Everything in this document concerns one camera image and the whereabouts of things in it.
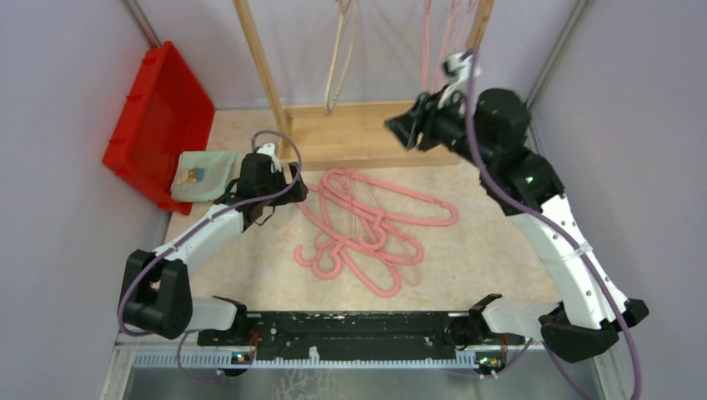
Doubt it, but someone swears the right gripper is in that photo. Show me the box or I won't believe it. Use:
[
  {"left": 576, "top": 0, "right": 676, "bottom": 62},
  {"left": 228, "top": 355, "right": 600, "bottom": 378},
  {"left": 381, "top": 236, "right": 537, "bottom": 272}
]
[{"left": 384, "top": 83, "right": 493, "bottom": 170}]

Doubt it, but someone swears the pink wire hanger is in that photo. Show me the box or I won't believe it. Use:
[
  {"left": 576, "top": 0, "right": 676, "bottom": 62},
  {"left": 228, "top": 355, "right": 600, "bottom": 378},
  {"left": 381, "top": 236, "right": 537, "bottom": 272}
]
[
  {"left": 429, "top": 0, "right": 479, "bottom": 92},
  {"left": 422, "top": 0, "right": 433, "bottom": 92},
  {"left": 327, "top": 200, "right": 422, "bottom": 287}
]

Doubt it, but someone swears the beige plastic hanger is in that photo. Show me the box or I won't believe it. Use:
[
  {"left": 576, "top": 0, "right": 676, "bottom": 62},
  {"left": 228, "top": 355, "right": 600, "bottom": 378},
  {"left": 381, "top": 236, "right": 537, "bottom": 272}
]
[{"left": 323, "top": 0, "right": 361, "bottom": 117}]

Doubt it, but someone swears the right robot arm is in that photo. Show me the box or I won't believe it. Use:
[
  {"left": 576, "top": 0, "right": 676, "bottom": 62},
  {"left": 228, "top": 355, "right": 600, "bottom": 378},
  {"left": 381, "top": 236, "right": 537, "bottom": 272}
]
[{"left": 384, "top": 49, "right": 649, "bottom": 363}]

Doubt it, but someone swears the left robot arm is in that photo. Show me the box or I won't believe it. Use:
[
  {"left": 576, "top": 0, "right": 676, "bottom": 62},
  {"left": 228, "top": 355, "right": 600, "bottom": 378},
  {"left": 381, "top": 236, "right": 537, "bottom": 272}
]
[{"left": 117, "top": 143, "right": 308, "bottom": 345}]

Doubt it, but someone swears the wooden hanger rack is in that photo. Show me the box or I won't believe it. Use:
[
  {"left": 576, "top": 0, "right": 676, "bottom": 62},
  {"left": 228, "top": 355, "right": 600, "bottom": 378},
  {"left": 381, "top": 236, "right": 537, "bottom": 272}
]
[{"left": 232, "top": 0, "right": 497, "bottom": 173}]

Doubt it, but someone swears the pink plastic hanger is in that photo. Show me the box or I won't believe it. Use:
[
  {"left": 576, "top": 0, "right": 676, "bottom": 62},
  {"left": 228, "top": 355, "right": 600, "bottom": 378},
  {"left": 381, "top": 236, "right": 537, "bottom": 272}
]
[
  {"left": 318, "top": 168, "right": 459, "bottom": 228},
  {"left": 294, "top": 207, "right": 424, "bottom": 297},
  {"left": 294, "top": 185, "right": 410, "bottom": 298}
]

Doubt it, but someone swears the folded green cloth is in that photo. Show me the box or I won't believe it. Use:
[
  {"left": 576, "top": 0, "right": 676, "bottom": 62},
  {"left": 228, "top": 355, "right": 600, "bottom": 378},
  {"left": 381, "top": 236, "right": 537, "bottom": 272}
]
[{"left": 170, "top": 151, "right": 238, "bottom": 203}]

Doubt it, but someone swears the pink plastic hanger inner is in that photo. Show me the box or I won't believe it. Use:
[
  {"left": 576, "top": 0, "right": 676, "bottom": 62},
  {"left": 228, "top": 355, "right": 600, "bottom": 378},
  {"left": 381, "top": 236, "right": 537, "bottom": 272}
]
[{"left": 318, "top": 168, "right": 459, "bottom": 228}]

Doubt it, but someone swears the pink plastic hanger outer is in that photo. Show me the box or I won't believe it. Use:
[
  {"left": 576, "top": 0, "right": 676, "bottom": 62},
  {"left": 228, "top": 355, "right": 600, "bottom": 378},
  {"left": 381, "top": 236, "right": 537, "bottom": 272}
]
[{"left": 294, "top": 185, "right": 410, "bottom": 298}]

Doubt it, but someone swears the red plastic bin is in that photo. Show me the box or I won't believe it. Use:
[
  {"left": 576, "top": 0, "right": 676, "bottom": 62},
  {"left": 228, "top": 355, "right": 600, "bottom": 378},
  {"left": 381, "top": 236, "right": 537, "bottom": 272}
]
[{"left": 103, "top": 41, "right": 216, "bottom": 215}]

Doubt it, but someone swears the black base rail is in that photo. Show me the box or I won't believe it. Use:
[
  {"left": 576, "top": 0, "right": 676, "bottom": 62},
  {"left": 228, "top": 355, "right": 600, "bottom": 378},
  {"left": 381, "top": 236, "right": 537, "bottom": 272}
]
[{"left": 176, "top": 308, "right": 614, "bottom": 371}]

